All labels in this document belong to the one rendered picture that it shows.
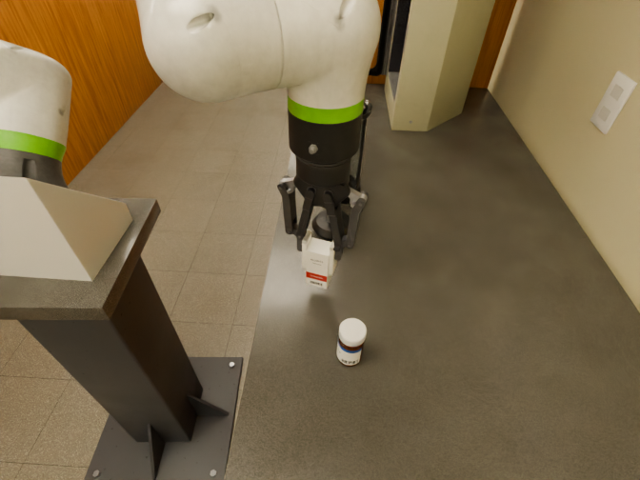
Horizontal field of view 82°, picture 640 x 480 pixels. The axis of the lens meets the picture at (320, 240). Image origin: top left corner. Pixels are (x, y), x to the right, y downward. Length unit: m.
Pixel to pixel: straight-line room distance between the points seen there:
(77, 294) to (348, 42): 0.65
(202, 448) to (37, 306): 0.93
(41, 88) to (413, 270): 0.76
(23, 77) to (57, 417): 1.34
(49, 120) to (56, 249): 0.23
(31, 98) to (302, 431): 0.71
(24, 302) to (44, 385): 1.13
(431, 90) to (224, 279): 1.35
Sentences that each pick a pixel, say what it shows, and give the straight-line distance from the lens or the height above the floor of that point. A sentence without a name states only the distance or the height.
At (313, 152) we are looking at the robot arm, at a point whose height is 1.27.
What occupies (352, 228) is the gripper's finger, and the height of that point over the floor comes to 1.13.
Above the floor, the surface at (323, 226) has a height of 0.98.
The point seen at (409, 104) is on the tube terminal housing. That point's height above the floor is 1.03.
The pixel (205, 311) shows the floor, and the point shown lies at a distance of 1.89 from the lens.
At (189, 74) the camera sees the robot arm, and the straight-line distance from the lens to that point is 0.37.
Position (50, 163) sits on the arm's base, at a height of 1.12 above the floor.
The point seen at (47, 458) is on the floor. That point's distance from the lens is 1.82.
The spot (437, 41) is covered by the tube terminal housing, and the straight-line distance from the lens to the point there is 1.15.
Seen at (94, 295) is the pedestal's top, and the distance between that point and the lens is 0.81.
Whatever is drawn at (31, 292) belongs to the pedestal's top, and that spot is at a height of 0.94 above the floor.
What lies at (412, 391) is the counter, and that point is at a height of 0.94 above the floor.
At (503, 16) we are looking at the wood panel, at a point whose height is 1.18.
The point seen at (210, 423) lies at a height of 0.02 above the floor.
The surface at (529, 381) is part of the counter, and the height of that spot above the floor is 0.94.
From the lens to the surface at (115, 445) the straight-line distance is 1.70.
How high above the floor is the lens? 1.50
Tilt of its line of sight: 44 degrees down
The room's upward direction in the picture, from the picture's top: 2 degrees clockwise
